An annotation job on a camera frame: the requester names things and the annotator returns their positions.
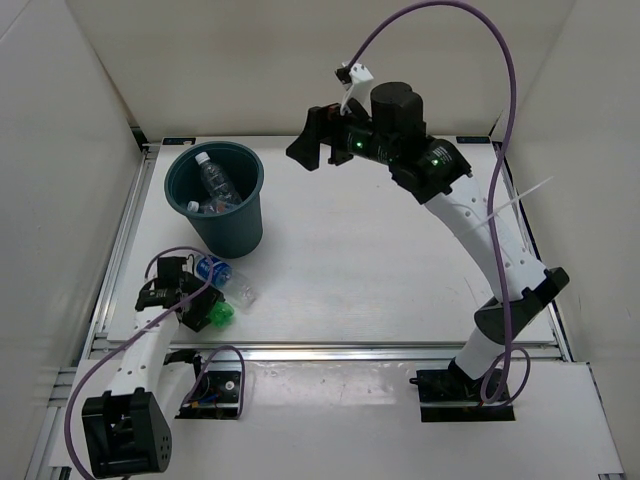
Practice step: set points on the clear unlabelled plastic bottle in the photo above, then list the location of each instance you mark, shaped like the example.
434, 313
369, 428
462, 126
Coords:
216, 181

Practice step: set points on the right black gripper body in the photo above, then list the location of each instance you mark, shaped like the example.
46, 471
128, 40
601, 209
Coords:
353, 136

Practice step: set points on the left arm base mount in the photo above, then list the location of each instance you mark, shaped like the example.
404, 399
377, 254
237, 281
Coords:
218, 396

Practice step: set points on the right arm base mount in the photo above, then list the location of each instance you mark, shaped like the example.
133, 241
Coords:
444, 399

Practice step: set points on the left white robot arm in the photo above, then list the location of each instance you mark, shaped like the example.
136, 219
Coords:
128, 427

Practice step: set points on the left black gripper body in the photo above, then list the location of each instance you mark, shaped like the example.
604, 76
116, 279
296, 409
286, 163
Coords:
200, 308

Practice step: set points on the dark green plastic bin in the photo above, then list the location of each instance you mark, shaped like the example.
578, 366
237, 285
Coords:
233, 233

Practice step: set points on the green soda bottle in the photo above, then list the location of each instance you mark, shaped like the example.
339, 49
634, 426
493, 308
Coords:
222, 315

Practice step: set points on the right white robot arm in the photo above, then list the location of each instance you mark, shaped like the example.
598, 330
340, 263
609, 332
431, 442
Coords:
434, 171

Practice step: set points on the clear labelled square bottle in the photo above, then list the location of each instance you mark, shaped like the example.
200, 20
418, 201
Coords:
210, 207

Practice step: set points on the blue label water bottle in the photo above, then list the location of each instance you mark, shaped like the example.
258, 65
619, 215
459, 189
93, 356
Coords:
236, 288

